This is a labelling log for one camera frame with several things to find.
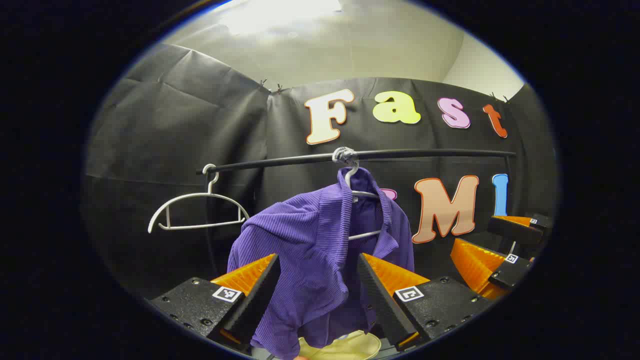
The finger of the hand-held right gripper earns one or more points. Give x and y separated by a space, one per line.
515 231
510 272

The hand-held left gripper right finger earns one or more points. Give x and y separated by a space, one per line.
382 300

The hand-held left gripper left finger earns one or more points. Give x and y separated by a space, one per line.
255 305

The cream laundry hamper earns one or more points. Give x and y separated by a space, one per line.
350 346

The purple ribbed shirt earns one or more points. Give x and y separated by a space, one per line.
305 240

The white clothes hanger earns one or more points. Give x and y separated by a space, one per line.
367 194
200 226

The black clothes rack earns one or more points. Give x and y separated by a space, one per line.
280 161

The black backdrop cloth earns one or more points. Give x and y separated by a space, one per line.
175 140

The ceiling light panel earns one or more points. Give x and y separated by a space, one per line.
280 15

